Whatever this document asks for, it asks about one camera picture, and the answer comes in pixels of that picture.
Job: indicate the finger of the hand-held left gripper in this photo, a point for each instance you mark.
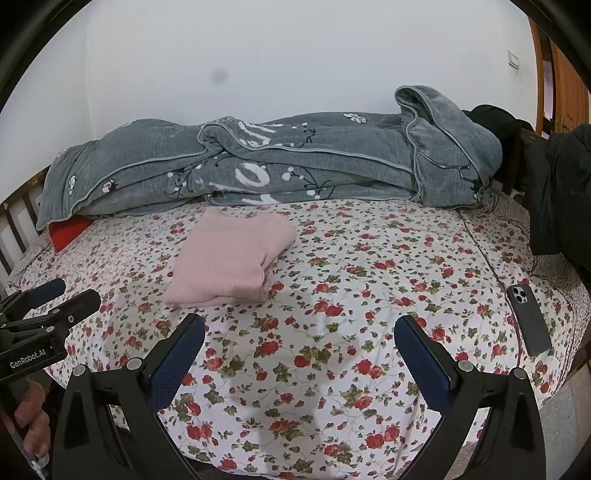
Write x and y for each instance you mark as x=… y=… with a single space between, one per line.
x=78 y=307
x=44 y=290

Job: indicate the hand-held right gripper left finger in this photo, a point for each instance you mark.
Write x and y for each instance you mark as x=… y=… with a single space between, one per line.
x=178 y=364

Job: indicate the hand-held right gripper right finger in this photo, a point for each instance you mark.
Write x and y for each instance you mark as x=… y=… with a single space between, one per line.
x=422 y=364

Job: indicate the pink knit sweater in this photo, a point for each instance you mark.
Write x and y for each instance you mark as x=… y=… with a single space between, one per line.
x=221 y=258

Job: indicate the person's left hand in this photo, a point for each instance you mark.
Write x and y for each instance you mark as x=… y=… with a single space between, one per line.
x=32 y=424

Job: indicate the red pillow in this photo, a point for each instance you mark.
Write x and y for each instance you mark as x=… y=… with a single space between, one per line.
x=69 y=233

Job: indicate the wooden bed headboard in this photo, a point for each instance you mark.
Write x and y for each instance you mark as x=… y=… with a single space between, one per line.
x=7 y=230

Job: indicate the black phone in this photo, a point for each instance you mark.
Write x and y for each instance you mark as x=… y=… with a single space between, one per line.
x=528 y=323

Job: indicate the floral bed sheet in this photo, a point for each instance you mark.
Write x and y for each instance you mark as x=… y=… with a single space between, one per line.
x=346 y=277

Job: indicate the black puffer jacket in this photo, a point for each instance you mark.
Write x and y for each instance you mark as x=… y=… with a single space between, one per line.
x=563 y=194

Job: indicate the dark wooden chair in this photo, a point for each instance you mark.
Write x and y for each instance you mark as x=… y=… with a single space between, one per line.
x=512 y=161

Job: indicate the grey printed blanket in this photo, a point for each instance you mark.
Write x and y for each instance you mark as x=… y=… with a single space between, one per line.
x=323 y=161

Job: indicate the black garment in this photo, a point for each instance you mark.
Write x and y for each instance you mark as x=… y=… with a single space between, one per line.
x=494 y=120

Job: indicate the wooden door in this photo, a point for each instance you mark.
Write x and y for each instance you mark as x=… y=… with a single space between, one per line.
x=568 y=92

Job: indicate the white wall switch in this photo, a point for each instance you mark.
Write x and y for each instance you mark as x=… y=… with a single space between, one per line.
x=514 y=60

